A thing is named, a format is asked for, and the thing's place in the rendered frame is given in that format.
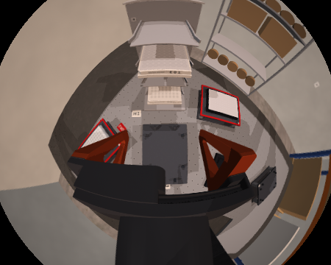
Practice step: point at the dark grey flat nest with red border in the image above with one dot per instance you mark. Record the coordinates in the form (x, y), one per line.
(110, 131)

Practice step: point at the grey shelf rack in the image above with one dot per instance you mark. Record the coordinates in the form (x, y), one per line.
(170, 22)

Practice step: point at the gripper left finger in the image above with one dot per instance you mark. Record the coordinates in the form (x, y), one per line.
(96, 151)

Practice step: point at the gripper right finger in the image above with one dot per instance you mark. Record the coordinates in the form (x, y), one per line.
(237, 158)

